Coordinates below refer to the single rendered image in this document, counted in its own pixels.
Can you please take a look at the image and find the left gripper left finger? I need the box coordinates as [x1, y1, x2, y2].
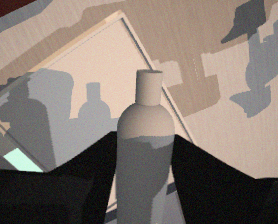
[0, 131, 117, 224]

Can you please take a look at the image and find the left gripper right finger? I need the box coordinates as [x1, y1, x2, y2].
[171, 134, 278, 224]

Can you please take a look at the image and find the light grey open tray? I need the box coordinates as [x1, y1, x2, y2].
[104, 182, 186, 224]

